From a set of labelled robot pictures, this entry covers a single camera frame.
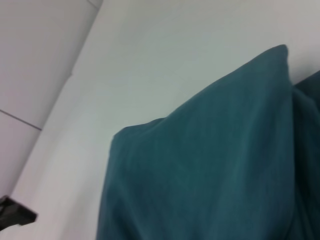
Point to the dark teal shirt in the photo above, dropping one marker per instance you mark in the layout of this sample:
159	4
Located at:
212	162

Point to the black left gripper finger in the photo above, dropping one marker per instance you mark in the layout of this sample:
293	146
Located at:
17	212

